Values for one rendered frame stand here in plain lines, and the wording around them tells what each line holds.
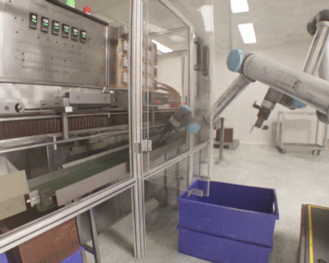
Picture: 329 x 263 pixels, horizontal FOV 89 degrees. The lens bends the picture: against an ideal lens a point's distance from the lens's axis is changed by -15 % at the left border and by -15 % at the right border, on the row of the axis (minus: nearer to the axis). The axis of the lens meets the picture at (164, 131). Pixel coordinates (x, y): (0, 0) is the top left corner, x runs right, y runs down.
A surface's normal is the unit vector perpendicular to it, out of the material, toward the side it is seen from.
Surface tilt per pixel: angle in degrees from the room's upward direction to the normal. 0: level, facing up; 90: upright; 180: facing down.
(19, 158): 90
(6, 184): 79
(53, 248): 90
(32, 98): 90
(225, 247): 90
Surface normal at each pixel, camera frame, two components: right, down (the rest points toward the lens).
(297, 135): -0.48, 0.11
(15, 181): 0.86, -0.13
